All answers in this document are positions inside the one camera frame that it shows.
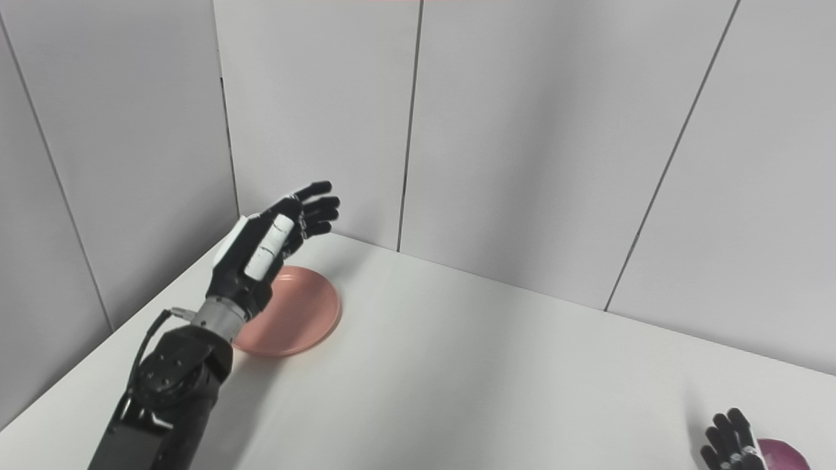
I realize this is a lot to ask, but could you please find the purple red onion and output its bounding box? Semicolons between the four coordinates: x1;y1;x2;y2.
756;439;812;470

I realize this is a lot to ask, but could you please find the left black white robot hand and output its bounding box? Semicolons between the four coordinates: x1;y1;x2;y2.
206;181;341;321

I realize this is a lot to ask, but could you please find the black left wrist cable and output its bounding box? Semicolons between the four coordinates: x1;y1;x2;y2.
126;307;197;400

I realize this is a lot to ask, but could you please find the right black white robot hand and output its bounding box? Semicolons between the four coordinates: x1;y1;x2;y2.
700;408;769;470

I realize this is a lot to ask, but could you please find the pink round plate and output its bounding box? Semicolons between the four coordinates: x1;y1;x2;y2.
232;266;342;357

